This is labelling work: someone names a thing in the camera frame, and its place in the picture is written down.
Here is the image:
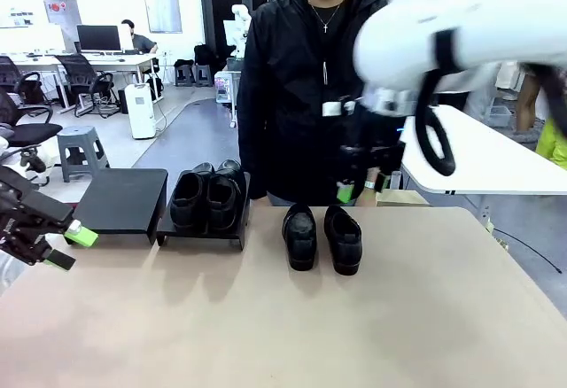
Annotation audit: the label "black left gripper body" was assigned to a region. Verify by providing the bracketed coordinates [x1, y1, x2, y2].
[0, 167, 35, 252]

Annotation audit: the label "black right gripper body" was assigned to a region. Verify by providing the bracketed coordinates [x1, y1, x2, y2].
[338, 115, 407, 177]

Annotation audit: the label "black buckle-strap leather shoe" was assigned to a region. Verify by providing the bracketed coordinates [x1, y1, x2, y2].
[282, 204, 318, 272]
[323, 205, 364, 276]

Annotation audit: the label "black leather loafer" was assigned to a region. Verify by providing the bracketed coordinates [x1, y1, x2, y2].
[170, 161, 210, 232]

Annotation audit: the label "black shoe stand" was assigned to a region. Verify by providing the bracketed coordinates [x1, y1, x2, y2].
[156, 170, 252, 252]
[72, 168, 169, 246]

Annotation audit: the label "cardboard box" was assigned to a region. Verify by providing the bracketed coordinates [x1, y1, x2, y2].
[376, 188, 431, 208]

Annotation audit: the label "black office chair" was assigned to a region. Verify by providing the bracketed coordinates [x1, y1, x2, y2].
[0, 89, 64, 148]
[0, 55, 44, 105]
[55, 54, 120, 119]

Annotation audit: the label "grey plastic stool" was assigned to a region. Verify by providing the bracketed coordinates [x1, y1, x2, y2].
[56, 125, 111, 184]

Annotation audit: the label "white side table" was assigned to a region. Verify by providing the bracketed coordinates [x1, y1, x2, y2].
[398, 104, 567, 195]

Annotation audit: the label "person in black jacket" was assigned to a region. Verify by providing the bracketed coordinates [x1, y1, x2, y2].
[237, 0, 404, 207]

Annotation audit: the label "mannequin in red top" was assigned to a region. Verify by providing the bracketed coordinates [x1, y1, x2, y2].
[462, 62, 501, 128]

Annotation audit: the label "grey plastic bin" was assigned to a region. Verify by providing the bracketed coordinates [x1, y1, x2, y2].
[489, 106, 517, 128]

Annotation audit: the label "white air purifier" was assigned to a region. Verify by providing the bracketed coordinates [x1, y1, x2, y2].
[124, 82, 157, 140]

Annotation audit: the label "background robot cart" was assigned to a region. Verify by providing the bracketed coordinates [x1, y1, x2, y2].
[214, 58, 243, 128]

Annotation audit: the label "white office desk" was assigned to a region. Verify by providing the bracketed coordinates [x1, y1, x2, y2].
[0, 52, 157, 110]

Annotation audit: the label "neon yellow garment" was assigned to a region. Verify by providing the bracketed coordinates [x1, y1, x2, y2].
[535, 117, 567, 172]

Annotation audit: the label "small dark stool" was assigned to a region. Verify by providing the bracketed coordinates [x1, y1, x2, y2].
[194, 64, 214, 87]
[174, 63, 196, 87]

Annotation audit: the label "black computer monitor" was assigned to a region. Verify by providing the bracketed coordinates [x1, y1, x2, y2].
[76, 24, 122, 52]

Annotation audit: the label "grey cabinet with red button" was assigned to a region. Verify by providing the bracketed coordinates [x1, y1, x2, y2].
[43, 0, 83, 52]

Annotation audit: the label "black backpack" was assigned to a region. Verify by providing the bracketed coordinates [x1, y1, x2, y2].
[193, 43, 219, 66]

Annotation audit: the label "seated person in grey shirt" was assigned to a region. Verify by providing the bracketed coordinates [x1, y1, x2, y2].
[120, 19, 159, 55]

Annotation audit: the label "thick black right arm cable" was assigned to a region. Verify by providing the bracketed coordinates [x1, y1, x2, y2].
[414, 63, 567, 177]

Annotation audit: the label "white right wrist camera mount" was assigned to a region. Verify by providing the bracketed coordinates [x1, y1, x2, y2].
[322, 100, 356, 118]

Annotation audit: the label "silver cross necklace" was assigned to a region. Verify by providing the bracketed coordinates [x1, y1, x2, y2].
[311, 2, 346, 35]

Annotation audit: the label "grey wall poster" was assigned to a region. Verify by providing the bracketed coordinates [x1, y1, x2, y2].
[142, 0, 183, 35]

